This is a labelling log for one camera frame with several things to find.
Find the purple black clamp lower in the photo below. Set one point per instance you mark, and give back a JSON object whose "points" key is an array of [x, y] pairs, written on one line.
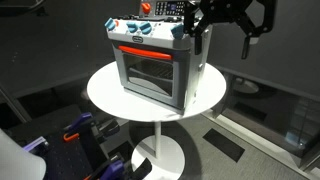
{"points": [[117, 170]]}

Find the blue knob far right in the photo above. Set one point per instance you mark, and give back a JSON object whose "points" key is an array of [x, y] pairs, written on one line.
{"points": [[178, 31]]}

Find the blue knob far left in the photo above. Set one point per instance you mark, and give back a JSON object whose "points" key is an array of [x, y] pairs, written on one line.
{"points": [[110, 24]]}

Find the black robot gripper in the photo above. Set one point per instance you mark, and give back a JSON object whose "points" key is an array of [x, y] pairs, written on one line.
{"points": [[228, 11]]}

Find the blue knob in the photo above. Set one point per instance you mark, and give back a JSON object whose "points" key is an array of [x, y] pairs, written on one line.
{"points": [[132, 27], [145, 28], [110, 24], [178, 31]]}

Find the purple black clamp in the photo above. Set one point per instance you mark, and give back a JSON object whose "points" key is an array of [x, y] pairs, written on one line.
{"points": [[117, 170], [85, 123]]}

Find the black perforated mounting board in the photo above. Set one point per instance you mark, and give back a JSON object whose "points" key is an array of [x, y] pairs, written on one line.
{"points": [[74, 160]]}

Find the orange oven door handle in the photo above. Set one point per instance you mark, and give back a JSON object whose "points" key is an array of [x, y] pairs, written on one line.
{"points": [[145, 53]]}

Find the purple black clamp upper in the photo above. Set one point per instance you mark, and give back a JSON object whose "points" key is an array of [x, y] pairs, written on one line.
{"points": [[85, 123]]}

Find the white round pedestal table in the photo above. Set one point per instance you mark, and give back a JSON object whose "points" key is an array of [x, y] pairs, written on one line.
{"points": [[165, 154]]}

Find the white rounded robot base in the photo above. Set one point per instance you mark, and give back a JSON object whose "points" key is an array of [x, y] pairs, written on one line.
{"points": [[17, 163]]}

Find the grey toy oven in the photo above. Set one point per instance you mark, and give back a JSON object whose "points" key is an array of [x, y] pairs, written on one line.
{"points": [[173, 84]]}

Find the orange panel button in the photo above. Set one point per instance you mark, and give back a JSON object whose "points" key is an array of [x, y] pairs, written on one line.
{"points": [[146, 8]]}

